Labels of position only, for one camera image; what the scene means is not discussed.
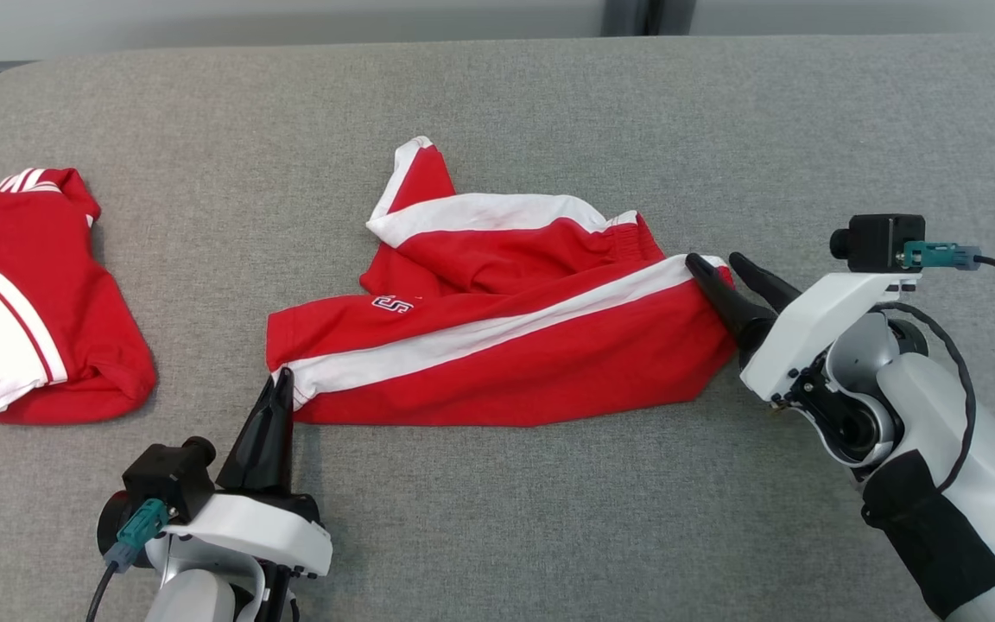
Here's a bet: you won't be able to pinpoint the teal right camera connector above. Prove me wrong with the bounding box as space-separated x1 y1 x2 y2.
899 241 983 272

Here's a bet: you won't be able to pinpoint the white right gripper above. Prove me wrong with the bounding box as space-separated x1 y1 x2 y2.
685 251 923 405

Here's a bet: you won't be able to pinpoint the red shirt with white sleeves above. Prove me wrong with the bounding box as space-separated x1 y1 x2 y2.
0 167 158 426

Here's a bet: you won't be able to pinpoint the red shorts with white stripe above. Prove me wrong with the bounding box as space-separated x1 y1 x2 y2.
265 136 739 429

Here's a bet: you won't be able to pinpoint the teal left camera connector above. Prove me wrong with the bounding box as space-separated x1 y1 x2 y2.
104 498 173 573

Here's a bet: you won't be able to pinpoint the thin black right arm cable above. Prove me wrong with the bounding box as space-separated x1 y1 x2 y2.
871 300 979 495

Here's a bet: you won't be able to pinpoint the teal camera connector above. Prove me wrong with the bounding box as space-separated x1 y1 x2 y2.
899 241 983 272
104 498 173 573

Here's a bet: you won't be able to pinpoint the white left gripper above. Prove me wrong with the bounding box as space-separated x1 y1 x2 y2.
164 367 333 579

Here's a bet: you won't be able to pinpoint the black left camera cable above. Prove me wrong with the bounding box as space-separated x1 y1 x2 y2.
85 562 120 622

